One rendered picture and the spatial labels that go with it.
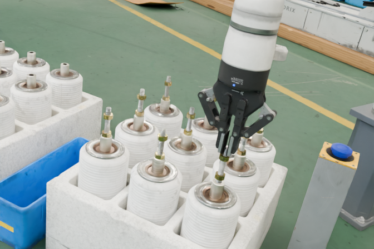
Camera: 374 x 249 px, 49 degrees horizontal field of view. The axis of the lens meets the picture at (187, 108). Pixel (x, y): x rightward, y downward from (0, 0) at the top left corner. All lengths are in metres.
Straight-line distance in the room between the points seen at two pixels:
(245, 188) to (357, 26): 2.21
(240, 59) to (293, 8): 2.63
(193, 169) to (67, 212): 0.26
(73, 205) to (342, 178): 0.51
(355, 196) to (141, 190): 0.66
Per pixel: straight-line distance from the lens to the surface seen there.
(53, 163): 1.07
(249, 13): 0.58
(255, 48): 0.58
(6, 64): 1.28
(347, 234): 1.20
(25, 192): 1.03
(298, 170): 1.39
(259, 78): 0.60
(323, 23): 3.05
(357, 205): 1.22
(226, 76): 0.60
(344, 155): 0.83
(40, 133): 1.03
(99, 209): 0.79
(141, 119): 0.88
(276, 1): 0.58
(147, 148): 0.88
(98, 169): 0.79
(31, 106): 1.05
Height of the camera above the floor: 0.68
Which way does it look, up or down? 24 degrees down
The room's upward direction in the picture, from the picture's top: 10 degrees clockwise
